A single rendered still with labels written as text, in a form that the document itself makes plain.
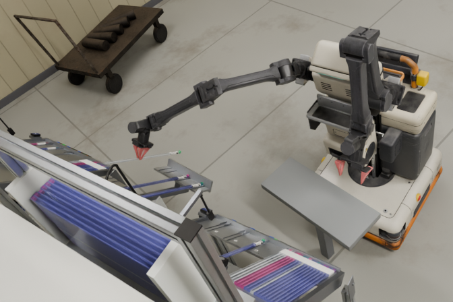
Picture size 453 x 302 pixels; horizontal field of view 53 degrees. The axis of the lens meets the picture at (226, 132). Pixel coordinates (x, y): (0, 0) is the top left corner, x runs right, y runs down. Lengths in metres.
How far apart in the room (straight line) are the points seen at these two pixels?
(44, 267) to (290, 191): 1.55
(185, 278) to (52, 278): 0.31
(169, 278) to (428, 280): 1.98
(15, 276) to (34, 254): 0.06
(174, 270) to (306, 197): 1.42
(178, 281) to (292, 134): 2.52
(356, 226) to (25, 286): 1.57
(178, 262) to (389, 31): 3.57
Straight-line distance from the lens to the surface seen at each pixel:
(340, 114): 2.18
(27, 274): 1.24
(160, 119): 2.22
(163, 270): 1.09
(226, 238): 2.10
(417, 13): 4.60
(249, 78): 2.01
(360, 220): 2.34
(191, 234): 0.86
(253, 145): 3.54
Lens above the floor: 2.59
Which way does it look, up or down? 44 degrees down
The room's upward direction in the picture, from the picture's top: 21 degrees counter-clockwise
